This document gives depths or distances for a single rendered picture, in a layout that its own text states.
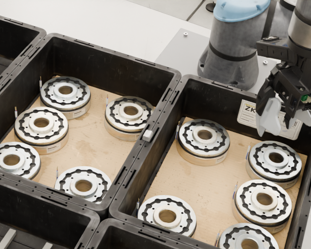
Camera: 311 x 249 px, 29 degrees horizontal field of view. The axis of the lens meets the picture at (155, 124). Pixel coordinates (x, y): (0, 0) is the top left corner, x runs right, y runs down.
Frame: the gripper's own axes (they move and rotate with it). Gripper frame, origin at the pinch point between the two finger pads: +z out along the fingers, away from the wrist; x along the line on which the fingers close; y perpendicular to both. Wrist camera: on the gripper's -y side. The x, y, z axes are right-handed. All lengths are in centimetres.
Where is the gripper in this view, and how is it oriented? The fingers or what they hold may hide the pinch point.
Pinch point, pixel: (273, 124)
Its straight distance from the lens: 111.3
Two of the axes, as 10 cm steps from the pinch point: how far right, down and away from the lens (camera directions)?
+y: 4.2, 6.5, -6.4
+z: -1.0, 7.3, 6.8
